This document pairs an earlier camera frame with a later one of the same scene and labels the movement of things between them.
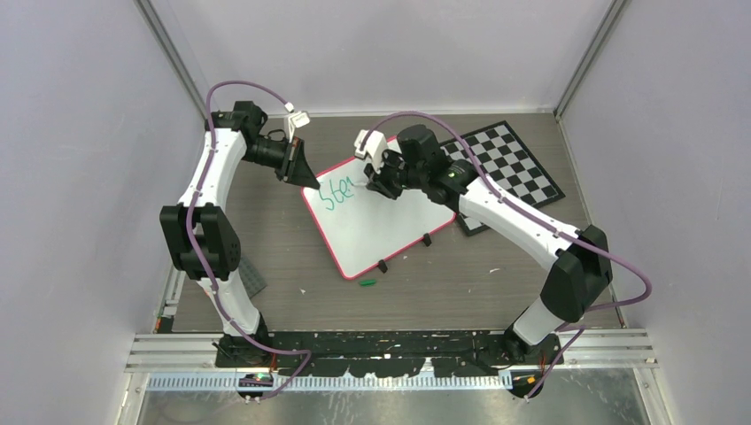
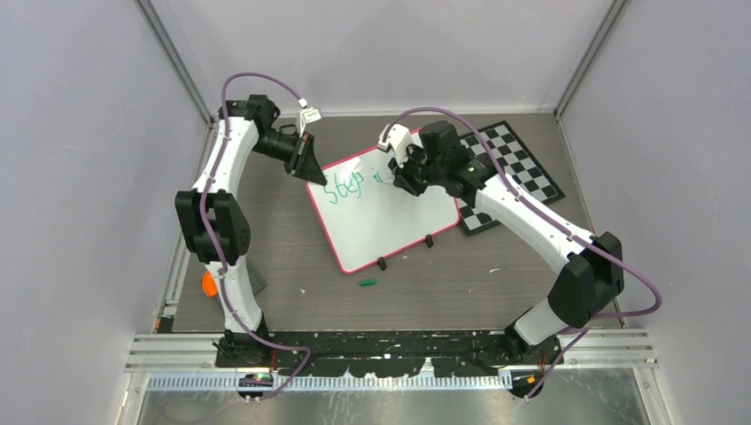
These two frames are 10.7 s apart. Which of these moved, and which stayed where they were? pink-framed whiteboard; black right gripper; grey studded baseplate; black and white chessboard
Moved: black right gripper
Stayed: pink-framed whiteboard; black and white chessboard; grey studded baseplate
